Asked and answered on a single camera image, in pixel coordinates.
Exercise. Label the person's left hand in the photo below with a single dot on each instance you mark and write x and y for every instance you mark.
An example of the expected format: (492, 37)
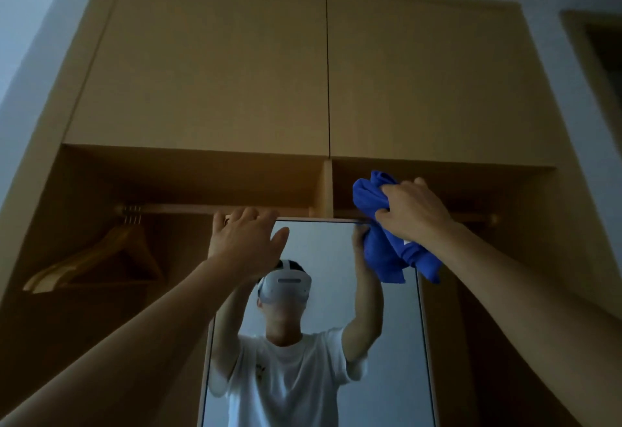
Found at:
(245, 247)

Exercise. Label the person's right hand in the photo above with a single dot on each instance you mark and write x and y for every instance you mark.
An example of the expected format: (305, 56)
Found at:
(418, 213)

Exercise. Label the blue microfibre cloth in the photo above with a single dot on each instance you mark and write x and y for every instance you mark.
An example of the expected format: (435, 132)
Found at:
(384, 252)

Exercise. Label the tall framed mirror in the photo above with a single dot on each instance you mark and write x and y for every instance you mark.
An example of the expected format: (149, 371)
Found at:
(330, 256)

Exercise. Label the wooden wardrobe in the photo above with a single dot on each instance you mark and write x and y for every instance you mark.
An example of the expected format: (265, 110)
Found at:
(73, 320)

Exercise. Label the person's left forearm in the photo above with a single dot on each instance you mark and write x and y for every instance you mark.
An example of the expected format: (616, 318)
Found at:
(121, 354)

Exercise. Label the person's right forearm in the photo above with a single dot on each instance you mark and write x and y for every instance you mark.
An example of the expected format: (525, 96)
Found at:
(534, 305)

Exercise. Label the wooden clothes rail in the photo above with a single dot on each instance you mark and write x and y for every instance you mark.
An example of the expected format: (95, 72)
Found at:
(184, 209)

